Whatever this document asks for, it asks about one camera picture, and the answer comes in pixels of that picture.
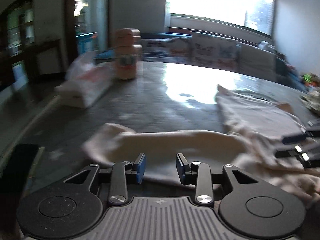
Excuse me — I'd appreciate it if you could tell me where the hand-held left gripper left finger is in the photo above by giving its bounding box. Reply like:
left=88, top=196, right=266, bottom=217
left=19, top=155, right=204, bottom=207
left=64, top=152, right=147, bottom=204

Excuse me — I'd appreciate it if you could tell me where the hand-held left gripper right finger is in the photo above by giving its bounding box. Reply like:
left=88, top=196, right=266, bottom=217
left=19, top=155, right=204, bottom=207
left=176, top=153, right=259, bottom=205

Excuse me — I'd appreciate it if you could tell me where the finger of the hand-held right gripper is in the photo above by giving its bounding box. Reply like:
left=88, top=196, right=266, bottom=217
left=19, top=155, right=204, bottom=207
left=274, top=144, right=320, bottom=172
left=282, top=126, right=320, bottom=145

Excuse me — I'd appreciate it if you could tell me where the cream long-sleeved shirt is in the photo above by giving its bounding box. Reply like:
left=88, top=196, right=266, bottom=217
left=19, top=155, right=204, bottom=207
left=84, top=85, right=320, bottom=208

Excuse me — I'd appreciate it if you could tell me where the floral patterned hat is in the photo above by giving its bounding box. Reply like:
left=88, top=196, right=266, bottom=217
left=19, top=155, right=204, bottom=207
left=300, top=87, right=320, bottom=115

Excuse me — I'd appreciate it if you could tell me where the green plush toy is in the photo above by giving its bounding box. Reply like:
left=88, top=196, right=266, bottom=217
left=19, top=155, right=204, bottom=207
left=301, top=72, right=320, bottom=88

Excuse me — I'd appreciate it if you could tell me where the dark sofa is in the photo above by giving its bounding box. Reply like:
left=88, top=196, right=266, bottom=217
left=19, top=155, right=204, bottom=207
left=140, top=31, right=308, bottom=90

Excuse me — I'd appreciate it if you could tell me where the plain grey cushion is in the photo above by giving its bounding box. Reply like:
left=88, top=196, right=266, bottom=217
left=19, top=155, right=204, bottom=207
left=237, top=42, right=277, bottom=82

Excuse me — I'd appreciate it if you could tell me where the white tissue pack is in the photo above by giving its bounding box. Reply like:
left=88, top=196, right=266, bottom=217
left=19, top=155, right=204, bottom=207
left=55, top=52, right=115, bottom=108

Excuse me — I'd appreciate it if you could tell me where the pink cartoon-face bottle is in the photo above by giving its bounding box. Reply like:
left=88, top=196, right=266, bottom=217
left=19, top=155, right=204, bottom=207
left=114, top=29, right=143, bottom=80

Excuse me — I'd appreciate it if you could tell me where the square butterfly print cushion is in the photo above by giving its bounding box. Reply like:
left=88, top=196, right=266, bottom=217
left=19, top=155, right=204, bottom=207
left=191, top=32, right=239, bottom=68

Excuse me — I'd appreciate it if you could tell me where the wide butterfly print cushion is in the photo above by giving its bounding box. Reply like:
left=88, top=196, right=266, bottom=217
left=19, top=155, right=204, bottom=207
left=141, top=37, right=193, bottom=63

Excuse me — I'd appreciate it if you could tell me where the blue box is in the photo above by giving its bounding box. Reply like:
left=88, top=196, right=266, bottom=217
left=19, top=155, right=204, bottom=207
left=75, top=32, right=98, bottom=55

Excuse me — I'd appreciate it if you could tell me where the dark wooden cabinet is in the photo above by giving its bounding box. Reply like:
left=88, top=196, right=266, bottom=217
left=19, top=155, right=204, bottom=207
left=0, top=0, right=63, bottom=85

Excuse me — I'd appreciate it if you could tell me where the window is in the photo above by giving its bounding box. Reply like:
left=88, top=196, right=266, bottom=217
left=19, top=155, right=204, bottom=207
left=165, top=0, right=275, bottom=35

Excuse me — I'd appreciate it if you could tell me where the dark wooden door frame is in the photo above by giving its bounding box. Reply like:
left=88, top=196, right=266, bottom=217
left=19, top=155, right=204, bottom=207
left=64, top=0, right=78, bottom=65

